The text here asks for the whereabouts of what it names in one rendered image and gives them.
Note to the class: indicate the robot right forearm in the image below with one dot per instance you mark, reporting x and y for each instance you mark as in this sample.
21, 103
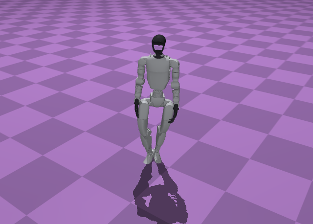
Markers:
138, 91

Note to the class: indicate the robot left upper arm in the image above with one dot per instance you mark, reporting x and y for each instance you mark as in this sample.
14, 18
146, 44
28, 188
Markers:
174, 63

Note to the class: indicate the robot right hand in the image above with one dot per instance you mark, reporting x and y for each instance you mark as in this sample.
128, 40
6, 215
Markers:
136, 107

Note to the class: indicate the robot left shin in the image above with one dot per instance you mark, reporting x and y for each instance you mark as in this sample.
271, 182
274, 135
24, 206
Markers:
159, 141

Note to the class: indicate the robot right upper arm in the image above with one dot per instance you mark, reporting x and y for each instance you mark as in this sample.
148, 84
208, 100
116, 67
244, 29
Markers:
141, 70

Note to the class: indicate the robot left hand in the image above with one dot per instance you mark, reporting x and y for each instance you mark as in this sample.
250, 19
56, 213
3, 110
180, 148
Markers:
175, 113

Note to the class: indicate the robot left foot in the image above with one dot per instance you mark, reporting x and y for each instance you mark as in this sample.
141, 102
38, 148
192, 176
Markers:
157, 157

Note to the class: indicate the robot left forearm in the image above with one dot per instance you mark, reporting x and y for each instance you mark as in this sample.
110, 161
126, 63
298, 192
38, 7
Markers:
176, 96

